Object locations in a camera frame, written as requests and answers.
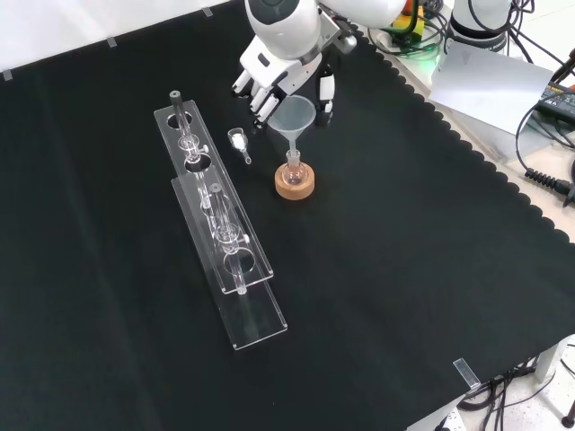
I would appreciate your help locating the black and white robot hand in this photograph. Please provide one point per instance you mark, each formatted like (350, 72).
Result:
(269, 67)

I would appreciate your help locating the clear plastic funnel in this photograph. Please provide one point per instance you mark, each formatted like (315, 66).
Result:
(292, 117)

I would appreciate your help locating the small glass weighing funnel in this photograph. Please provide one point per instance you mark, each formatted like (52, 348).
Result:
(238, 141)

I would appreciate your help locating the clear round-bottom glass flask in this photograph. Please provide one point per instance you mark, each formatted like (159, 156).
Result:
(296, 173)

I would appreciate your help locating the clear acrylic funnel stand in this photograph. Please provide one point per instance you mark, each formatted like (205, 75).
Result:
(251, 314)

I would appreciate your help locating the clear tape strip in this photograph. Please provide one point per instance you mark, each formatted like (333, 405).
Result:
(112, 42)
(8, 75)
(207, 11)
(466, 373)

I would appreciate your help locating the yellow stop button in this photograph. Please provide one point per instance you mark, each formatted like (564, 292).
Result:
(415, 29)

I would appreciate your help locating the black cloth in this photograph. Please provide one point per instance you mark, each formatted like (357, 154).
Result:
(382, 251)

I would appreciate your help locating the pale board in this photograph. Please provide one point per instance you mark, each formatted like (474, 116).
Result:
(485, 85)

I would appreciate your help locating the black power adapter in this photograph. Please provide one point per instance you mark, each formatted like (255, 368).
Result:
(559, 101)

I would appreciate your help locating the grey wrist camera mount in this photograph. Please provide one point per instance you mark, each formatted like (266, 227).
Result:
(343, 38)

